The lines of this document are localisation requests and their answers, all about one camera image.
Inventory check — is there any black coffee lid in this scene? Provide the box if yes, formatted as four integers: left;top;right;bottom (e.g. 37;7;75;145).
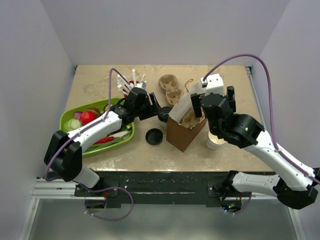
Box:
158;106;172;123
145;128;163;146

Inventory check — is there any brown paper bag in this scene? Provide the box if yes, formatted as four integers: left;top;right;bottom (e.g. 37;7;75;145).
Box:
166;79;207;153

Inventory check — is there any cardboard cup carrier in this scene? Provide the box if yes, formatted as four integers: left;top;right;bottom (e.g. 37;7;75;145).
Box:
158;74;183;106
180;109;205;129

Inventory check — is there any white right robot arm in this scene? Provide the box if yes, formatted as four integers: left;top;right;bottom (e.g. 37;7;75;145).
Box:
190;86;320;210

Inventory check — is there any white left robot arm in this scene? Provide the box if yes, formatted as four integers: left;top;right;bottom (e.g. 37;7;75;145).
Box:
44;87;163;196

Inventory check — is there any black coffee lid on table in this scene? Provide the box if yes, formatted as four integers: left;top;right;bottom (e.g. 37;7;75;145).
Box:
145;128;163;146

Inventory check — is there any red cup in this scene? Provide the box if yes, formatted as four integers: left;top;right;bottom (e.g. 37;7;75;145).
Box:
122;80;135;98

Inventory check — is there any white toy radish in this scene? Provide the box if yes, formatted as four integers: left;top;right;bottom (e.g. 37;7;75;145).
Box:
110;130;132;139

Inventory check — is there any white paper cup stack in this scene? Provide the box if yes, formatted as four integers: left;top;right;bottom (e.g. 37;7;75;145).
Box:
206;132;226;151

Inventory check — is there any red toy chili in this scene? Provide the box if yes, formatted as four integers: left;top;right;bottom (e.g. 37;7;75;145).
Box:
94;136;115;145

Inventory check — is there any red toy apple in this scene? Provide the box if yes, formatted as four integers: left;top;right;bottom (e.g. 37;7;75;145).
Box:
79;110;97;126

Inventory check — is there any green toy cabbage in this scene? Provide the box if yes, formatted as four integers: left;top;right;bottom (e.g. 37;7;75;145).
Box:
62;118;83;133

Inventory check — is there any green plastic tray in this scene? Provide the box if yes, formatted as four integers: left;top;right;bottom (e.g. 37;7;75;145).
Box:
59;99;135;157

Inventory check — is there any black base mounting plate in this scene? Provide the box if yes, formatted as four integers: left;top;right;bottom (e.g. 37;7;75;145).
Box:
43;170;278;209

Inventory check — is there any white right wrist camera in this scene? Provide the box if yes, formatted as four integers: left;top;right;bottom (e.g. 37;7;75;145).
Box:
200;73;225;97

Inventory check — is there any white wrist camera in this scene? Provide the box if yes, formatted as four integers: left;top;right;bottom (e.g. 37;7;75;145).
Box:
135;81;147;90
200;73;225;97

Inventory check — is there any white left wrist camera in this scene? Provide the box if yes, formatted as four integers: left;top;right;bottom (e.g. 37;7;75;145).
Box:
135;81;147;90

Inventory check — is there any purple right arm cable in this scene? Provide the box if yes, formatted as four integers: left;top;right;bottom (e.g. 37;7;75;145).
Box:
203;53;320;216

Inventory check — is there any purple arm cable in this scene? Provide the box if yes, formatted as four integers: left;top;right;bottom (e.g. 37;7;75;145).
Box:
44;67;135;221
203;53;320;216

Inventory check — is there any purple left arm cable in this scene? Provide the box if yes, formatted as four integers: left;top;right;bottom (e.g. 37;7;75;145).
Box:
44;67;135;221

